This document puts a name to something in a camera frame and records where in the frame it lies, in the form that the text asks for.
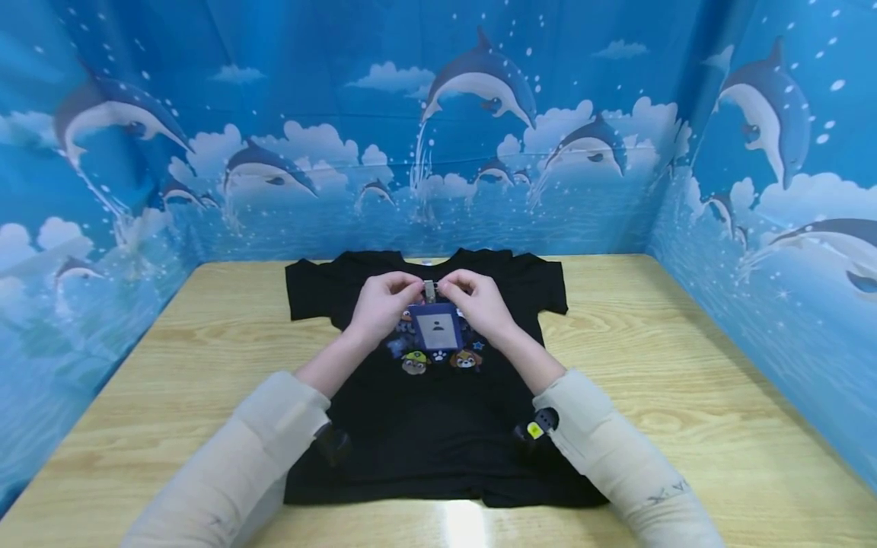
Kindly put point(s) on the person's left hand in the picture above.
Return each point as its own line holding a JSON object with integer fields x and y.
{"x": 375, "y": 310}

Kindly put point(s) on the person's right hand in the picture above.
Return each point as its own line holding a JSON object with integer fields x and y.
{"x": 483, "y": 308}

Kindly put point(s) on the person's right index finger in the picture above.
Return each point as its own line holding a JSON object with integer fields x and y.
{"x": 460, "y": 276}

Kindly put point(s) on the person's left thumb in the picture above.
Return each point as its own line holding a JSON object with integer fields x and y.
{"x": 410, "y": 295}

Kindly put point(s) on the person's left index finger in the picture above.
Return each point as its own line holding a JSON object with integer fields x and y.
{"x": 401, "y": 278}

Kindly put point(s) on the person's right thumb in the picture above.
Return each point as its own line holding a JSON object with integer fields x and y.
{"x": 453, "y": 294}

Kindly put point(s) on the blue badge holder with clip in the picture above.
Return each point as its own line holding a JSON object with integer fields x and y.
{"x": 436, "y": 326}

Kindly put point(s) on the person's right forearm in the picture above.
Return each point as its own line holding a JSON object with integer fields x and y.
{"x": 603, "y": 449}

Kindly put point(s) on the person's left forearm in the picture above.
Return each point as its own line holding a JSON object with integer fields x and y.
{"x": 267, "y": 449}

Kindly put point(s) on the black printed t-shirt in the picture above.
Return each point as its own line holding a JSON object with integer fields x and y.
{"x": 431, "y": 426}

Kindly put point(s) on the black wrist band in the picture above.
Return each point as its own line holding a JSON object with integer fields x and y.
{"x": 333, "y": 443}
{"x": 536, "y": 430}

